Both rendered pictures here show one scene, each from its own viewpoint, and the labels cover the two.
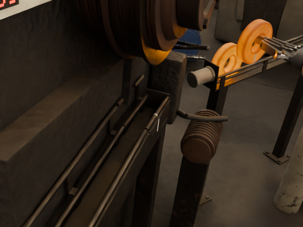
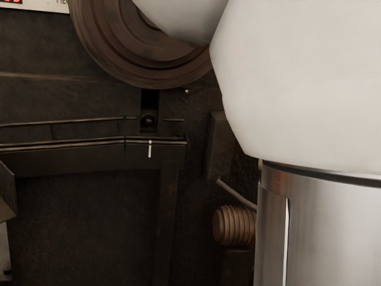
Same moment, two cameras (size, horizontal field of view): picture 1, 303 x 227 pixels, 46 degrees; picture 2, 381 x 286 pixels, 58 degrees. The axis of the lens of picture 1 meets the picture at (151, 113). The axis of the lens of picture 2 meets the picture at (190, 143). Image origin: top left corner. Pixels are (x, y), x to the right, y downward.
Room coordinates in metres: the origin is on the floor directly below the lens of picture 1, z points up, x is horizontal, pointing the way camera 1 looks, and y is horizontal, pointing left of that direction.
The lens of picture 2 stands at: (0.50, -0.96, 1.13)
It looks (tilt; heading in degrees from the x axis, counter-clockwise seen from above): 22 degrees down; 63
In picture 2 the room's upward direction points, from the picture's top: 6 degrees clockwise
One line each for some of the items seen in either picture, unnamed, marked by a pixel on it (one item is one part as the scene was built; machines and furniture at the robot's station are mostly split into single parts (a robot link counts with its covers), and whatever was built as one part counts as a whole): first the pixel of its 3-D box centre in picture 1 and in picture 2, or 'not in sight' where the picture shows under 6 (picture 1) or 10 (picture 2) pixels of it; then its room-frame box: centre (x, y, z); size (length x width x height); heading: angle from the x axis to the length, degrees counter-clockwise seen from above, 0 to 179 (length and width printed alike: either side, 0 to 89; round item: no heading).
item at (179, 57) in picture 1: (164, 87); (217, 147); (1.08, -0.03, 0.68); 0.11 x 0.08 x 0.24; 75
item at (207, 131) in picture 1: (193, 175); (238, 273); (1.13, -0.20, 0.27); 0.22 x 0.13 x 0.53; 165
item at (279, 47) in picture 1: (275, 48); not in sight; (1.13, -0.38, 0.84); 0.11 x 0.01 x 0.04; 45
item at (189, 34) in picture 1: (181, 34); not in sight; (3.13, -0.17, 0.17); 0.57 x 0.31 x 0.34; 5
